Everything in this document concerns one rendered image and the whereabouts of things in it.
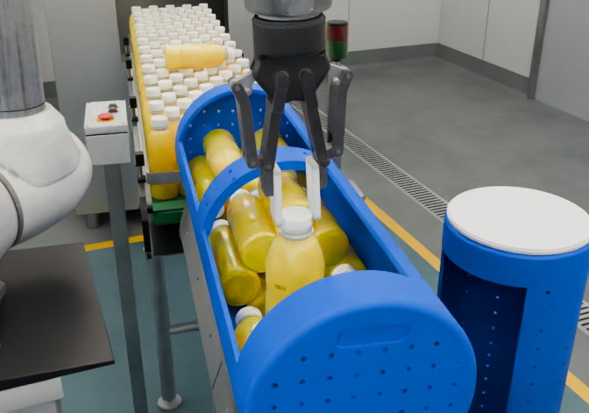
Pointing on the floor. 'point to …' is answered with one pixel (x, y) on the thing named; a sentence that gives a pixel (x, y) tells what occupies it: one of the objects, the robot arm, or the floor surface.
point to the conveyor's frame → (158, 234)
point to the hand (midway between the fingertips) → (294, 192)
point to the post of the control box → (125, 285)
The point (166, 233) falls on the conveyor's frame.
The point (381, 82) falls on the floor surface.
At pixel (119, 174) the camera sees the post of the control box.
